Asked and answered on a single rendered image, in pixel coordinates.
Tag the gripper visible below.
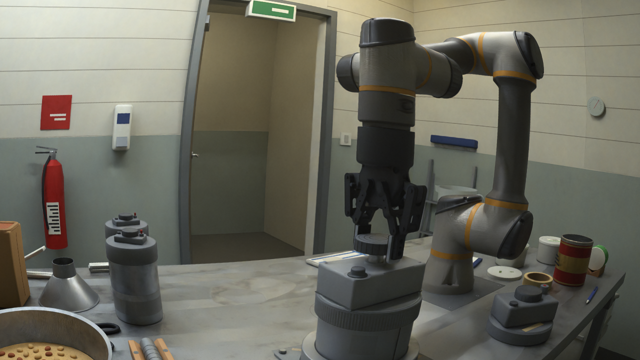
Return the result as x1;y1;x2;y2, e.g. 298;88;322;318
343;124;429;262

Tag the dark grey ribbed knob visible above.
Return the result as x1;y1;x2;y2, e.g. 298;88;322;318
353;233;391;256

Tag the dark grey round knob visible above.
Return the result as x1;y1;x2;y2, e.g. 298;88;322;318
513;284;544;304

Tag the grey pump lid with label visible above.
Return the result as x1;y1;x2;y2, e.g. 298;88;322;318
487;291;560;347

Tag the short grey lidded canister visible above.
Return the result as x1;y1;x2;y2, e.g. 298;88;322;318
104;212;150;239

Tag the tall grey lidded canister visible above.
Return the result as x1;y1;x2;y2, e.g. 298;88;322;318
105;227;164;326

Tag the white flat disc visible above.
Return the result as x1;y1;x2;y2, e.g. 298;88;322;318
486;265;523;281

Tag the white cup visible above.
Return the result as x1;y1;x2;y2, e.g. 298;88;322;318
495;243;530;269

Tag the tan tape roll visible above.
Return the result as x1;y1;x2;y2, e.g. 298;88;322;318
522;271;554;290

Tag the white jar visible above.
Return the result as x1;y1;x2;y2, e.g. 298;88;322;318
537;235;562;266

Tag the red and gold tin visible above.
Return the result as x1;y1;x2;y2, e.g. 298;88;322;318
552;233;595;288

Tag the green and white round dispenser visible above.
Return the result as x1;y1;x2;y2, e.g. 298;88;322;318
585;244;610;279

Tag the green exit sign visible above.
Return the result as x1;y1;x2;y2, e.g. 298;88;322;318
244;0;298;23

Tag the red fire extinguisher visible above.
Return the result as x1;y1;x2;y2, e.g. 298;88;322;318
34;145;69;251

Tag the grey metal funnel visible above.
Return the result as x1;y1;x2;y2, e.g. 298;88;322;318
38;257;101;314

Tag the metal bowl of beans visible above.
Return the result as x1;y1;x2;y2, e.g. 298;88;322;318
0;306;114;360

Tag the brown wooden block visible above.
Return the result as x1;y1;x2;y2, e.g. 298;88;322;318
0;220;31;309

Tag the grey frame cart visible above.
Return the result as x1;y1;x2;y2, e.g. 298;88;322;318
419;159;485;238

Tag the blue wall bar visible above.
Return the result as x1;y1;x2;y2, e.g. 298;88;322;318
430;134;479;150

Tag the grey door frame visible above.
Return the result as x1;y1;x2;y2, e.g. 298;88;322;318
178;0;339;265

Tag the round white wall gauge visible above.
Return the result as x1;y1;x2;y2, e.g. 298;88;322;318
586;96;607;118

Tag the white wall dispenser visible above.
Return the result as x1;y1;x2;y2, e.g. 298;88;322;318
111;103;134;152

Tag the wooden handled grey roller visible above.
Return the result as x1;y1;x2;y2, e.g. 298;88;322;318
127;337;175;360

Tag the red wall sign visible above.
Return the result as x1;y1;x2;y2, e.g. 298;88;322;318
40;94;73;131

